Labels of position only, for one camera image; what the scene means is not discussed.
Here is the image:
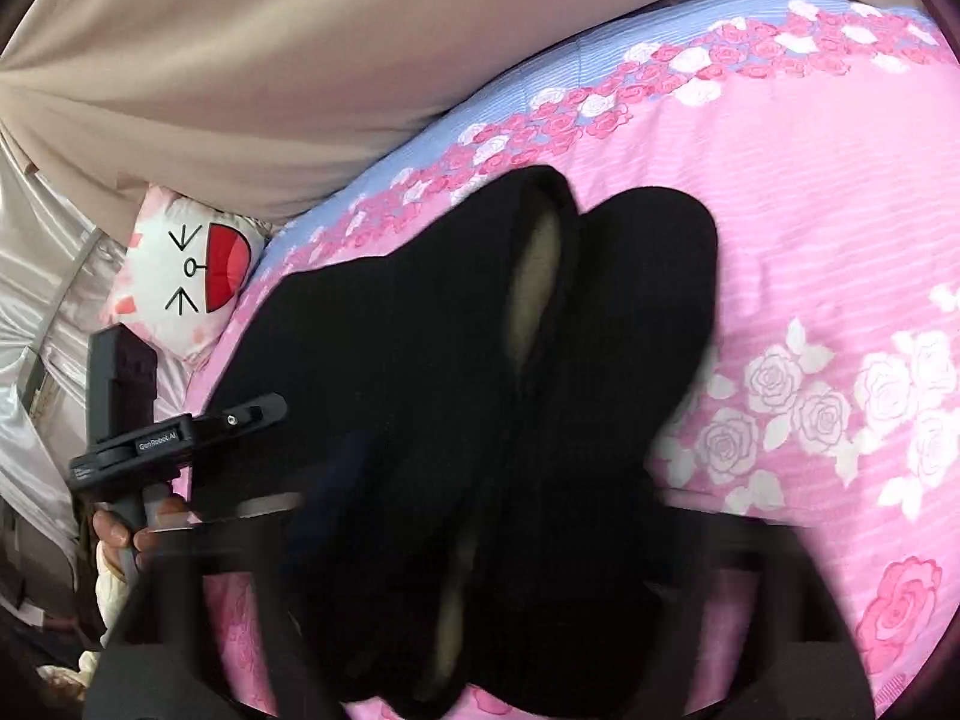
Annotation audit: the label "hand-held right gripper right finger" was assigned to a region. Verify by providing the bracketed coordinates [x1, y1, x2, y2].
[652, 506, 878, 720]

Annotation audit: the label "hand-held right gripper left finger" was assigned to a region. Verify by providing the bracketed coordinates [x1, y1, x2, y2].
[82, 491, 353, 720]

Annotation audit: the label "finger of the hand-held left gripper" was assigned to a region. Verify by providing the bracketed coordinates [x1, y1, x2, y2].
[191, 392, 290, 442]

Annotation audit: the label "black pants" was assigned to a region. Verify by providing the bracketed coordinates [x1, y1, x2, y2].
[187, 163, 721, 720]

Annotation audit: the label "person's left forearm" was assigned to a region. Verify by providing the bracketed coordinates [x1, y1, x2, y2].
[94, 544, 136, 650]

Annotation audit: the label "person's left hand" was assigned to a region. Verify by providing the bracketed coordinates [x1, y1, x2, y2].
[91, 493, 190, 578]

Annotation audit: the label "white satin curtain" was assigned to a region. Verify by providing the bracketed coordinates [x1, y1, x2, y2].
[0, 127, 188, 616]

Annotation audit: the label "cat face print pillow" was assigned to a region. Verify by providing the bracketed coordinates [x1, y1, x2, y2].
[101, 184, 271, 361]

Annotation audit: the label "pink floral bed sheet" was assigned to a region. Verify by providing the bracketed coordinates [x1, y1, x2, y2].
[176, 0, 960, 720]

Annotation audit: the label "beige padded headboard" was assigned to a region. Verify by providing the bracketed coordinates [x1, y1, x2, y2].
[0, 0, 923, 230]

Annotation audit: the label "grey curtain cord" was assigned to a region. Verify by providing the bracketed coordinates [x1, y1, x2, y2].
[22, 229, 106, 406]

